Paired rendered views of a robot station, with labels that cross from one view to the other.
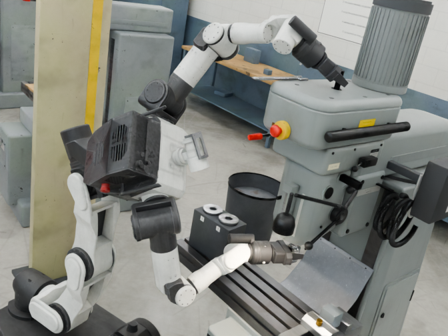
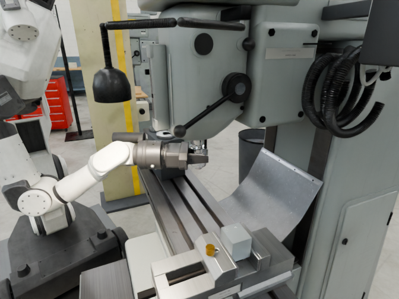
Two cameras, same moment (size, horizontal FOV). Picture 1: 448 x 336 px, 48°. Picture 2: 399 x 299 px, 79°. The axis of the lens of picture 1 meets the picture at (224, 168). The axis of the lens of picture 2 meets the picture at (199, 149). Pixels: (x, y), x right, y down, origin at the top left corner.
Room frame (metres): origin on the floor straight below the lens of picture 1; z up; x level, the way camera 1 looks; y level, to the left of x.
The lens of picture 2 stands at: (1.06, -0.57, 1.55)
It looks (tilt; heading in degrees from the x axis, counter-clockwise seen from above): 23 degrees down; 21
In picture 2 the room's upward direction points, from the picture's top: straight up
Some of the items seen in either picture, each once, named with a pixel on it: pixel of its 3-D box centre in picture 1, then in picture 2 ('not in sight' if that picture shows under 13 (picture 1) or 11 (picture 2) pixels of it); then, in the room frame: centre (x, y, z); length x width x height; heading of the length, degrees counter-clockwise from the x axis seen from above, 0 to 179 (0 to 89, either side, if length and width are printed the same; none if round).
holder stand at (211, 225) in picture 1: (217, 233); (163, 150); (1.99, -0.02, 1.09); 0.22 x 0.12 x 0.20; 50
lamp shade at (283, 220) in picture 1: (285, 222); (111, 83); (1.45, -0.23, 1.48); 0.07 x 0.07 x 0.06
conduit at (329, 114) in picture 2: (391, 215); (332, 89); (1.73, -0.65, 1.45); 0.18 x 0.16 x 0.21; 134
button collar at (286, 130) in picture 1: (281, 130); not in sight; (1.52, -0.16, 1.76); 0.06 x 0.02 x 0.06; 44
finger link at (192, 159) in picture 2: (296, 257); (198, 159); (1.65, -0.33, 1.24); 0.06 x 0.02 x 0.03; 110
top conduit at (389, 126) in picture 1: (369, 131); not in sight; (1.60, -0.45, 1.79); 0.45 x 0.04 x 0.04; 134
